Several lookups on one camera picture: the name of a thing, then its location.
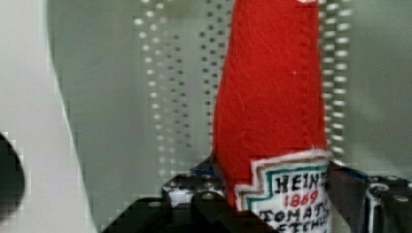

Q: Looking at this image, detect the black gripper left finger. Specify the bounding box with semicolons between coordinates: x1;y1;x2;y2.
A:
161;151;226;208

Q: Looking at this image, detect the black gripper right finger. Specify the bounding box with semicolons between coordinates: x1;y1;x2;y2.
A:
326;162;412;233

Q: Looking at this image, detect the red felt ketchup bottle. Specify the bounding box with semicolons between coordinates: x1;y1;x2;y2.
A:
213;0;332;233

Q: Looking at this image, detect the grey-green oval strainer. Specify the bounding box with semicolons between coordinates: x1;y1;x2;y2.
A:
47;0;412;230

